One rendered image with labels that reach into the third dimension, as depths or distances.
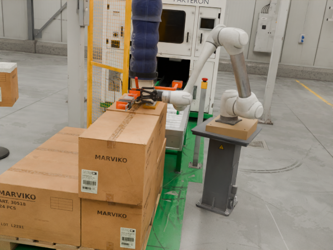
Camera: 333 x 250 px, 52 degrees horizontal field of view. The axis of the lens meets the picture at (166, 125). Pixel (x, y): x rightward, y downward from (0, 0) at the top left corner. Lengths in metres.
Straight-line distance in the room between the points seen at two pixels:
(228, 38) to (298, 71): 9.87
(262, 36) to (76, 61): 8.54
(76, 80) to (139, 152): 2.34
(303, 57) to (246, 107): 9.77
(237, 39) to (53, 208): 1.67
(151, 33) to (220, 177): 1.37
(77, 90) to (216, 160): 1.97
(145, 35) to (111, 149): 1.02
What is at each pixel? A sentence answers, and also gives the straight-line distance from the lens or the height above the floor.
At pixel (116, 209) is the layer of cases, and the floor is 0.46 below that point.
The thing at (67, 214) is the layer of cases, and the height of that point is 0.38.
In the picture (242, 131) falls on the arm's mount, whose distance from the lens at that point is 2.79.
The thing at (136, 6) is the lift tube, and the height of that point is 1.70.
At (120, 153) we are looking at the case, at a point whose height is 0.87.
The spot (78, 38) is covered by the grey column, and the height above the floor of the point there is 1.33.
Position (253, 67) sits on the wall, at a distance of 12.03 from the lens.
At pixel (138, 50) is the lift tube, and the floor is 1.38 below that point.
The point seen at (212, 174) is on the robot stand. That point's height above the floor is 0.34.
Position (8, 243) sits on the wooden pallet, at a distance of 2.68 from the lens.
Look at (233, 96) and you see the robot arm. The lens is 2.87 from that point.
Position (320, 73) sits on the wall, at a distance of 12.51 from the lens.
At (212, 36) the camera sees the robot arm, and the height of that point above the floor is 1.53.
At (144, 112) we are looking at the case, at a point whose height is 0.95.
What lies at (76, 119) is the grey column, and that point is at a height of 0.37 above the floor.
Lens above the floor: 1.64
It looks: 18 degrees down
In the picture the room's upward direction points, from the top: 5 degrees clockwise
